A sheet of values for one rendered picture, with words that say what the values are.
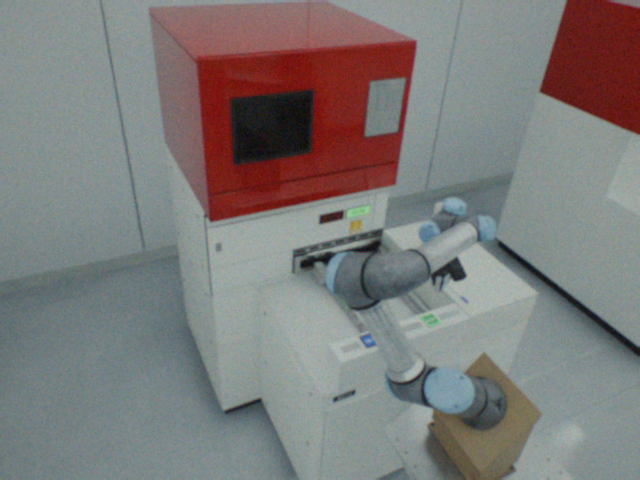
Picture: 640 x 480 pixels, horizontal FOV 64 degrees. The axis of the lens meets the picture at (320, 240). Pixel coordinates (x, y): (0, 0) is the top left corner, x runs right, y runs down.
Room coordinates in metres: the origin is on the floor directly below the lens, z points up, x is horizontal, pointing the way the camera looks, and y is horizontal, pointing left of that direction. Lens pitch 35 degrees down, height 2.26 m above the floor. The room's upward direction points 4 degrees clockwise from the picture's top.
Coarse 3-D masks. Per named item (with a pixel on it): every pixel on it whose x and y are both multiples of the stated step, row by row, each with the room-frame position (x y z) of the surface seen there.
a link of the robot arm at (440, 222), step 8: (440, 216) 1.35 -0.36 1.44; (448, 216) 1.33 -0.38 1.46; (424, 224) 1.31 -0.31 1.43; (432, 224) 1.31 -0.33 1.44; (440, 224) 1.31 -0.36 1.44; (448, 224) 1.29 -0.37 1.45; (424, 232) 1.30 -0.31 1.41; (432, 232) 1.29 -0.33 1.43; (440, 232) 1.29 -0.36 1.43; (424, 240) 1.30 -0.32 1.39
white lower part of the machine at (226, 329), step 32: (192, 256) 1.91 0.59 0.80; (192, 288) 1.97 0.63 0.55; (256, 288) 1.69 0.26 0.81; (192, 320) 2.07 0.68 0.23; (224, 320) 1.62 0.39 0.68; (256, 320) 1.69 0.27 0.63; (224, 352) 1.62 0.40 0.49; (256, 352) 1.69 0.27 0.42; (224, 384) 1.61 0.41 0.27; (256, 384) 1.69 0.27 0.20
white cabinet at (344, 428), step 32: (288, 352) 1.40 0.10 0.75; (448, 352) 1.40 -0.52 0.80; (480, 352) 1.49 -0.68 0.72; (512, 352) 1.59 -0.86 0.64; (288, 384) 1.39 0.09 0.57; (384, 384) 1.27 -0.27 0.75; (288, 416) 1.39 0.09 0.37; (320, 416) 1.15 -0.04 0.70; (352, 416) 1.21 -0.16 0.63; (384, 416) 1.28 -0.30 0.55; (288, 448) 1.38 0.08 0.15; (320, 448) 1.15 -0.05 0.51; (352, 448) 1.22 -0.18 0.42; (384, 448) 1.30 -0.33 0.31
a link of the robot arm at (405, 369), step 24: (336, 264) 1.04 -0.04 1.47; (360, 264) 1.00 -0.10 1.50; (336, 288) 1.01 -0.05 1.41; (360, 288) 0.97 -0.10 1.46; (360, 312) 1.00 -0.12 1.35; (384, 312) 1.01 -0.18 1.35; (384, 336) 0.99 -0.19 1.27; (384, 360) 1.01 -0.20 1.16; (408, 360) 0.99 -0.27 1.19; (408, 384) 0.97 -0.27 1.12
